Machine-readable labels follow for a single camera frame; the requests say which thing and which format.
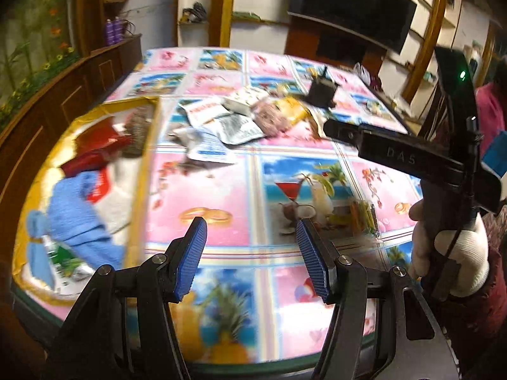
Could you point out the person's right hand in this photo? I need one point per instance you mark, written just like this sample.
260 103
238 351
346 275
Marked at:
467 261

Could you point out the dark red packet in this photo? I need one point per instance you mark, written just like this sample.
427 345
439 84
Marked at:
99 146

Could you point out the blue towel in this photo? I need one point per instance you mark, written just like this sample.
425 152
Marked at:
75 213

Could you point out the white floral tissue pack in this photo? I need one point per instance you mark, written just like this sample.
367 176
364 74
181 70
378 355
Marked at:
245 101

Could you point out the floral wall mural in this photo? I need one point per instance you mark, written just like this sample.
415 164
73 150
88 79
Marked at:
27 39

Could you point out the white plastic bag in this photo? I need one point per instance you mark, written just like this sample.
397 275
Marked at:
362 73

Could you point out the small grey packet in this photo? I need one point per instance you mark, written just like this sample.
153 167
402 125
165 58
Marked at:
184 134

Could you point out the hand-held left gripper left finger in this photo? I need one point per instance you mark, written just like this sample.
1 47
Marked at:
194 257

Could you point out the silver packet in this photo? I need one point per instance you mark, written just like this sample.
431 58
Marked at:
237 128

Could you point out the black television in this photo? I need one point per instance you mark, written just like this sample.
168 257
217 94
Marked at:
356 4

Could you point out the dark wooden cabinet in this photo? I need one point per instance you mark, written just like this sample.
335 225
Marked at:
59 99

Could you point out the gold cardboard box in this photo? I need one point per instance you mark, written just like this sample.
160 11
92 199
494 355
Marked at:
146 166

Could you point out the yellow packet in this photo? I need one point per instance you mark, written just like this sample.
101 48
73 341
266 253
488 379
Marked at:
295 107

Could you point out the black electric device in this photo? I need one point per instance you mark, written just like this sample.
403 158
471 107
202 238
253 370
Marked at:
321 91

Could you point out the pink knitted item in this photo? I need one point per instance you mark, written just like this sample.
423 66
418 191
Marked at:
269 118

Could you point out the white packet red label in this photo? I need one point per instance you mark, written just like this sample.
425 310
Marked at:
115 206
200 113

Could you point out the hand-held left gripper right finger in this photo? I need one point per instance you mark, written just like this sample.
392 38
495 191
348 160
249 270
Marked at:
313 261

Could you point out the blue white packet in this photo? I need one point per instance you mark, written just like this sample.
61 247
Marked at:
210 150

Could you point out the purple bottle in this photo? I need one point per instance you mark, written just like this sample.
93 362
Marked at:
118 29
109 31

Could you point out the person's right forearm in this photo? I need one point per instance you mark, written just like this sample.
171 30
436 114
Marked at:
487 324

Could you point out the green white packet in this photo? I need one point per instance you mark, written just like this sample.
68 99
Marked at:
65 261

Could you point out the coloured sticks packet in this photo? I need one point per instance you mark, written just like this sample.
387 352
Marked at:
364 215

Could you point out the gold framed wall shelf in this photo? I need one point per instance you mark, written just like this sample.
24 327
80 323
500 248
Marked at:
225 8

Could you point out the green flat item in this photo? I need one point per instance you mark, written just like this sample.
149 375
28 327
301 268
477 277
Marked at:
245 16

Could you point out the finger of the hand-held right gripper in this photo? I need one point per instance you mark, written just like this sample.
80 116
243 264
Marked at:
396 154

